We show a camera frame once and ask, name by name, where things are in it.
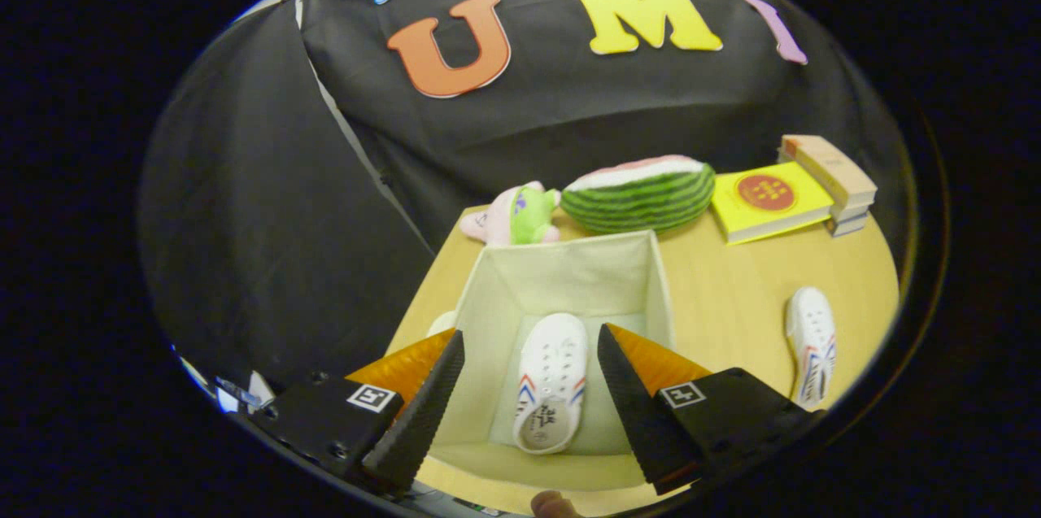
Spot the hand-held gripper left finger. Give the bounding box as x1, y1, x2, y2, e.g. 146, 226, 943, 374
248, 329, 466, 498

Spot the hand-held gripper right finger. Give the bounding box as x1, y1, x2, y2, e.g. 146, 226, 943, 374
596, 323, 824, 496

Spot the white canvas shoe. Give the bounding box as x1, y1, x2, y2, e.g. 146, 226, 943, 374
512, 312, 589, 455
785, 286, 838, 410

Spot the beige fabric storage box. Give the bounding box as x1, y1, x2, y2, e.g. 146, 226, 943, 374
423, 229, 677, 494

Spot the watermelon slice plush toy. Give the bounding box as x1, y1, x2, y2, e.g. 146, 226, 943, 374
560, 155, 717, 236

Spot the pink and green plush toy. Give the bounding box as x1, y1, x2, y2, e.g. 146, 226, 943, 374
460, 181, 562, 247

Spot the yellow book with red circle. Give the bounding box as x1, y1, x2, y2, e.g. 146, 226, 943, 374
711, 161, 834, 246

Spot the white paperback book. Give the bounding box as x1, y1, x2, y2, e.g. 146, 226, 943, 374
830, 199, 876, 224

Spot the black backdrop cloth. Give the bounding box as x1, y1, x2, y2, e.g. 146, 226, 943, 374
138, 0, 912, 389

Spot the beige paperback book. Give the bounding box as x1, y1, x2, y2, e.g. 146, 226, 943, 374
779, 134, 878, 210

